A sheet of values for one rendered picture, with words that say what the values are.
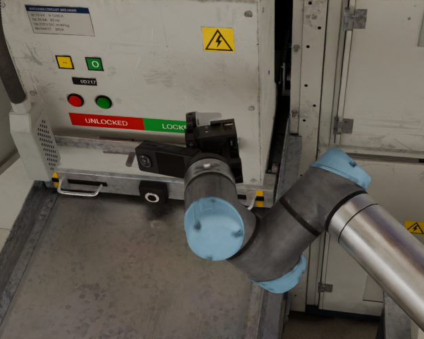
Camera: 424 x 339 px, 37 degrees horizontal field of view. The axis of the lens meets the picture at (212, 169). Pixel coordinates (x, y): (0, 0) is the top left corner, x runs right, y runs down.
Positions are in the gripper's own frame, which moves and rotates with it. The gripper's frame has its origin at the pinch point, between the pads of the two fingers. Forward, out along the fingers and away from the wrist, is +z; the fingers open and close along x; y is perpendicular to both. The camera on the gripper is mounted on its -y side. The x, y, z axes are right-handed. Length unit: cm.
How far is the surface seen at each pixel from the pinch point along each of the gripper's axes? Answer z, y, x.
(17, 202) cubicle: 69, -60, -56
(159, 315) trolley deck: -5.4, -11.5, -40.1
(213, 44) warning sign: 8.2, 5.5, 10.1
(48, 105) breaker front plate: 21.9, -29.6, -3.8
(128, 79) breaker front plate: 15.1, -11.5, 2.6
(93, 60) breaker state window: 15.4, -17.3, 7.1
